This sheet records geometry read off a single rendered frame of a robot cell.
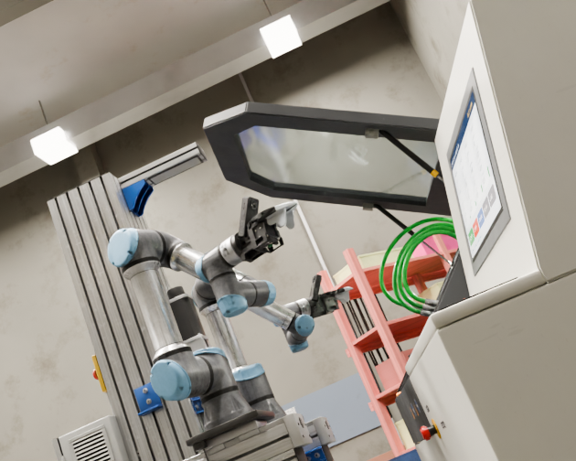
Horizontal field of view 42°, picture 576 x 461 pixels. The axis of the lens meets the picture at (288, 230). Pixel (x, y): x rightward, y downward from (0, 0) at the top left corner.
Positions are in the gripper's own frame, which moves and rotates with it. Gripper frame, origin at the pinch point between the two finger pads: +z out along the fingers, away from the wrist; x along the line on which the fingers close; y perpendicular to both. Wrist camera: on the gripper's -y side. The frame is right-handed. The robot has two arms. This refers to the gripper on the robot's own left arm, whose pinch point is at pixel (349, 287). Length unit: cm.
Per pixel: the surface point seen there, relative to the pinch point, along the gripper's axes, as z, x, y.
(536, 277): -38, 171, 26
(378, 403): 128, -331, 69
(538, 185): -29, 172, 10
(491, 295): -46, 168, 26
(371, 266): 159, -310, -42
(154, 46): 126, -631, -455
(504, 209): -30, 159, 11
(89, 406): -80, -814, -38
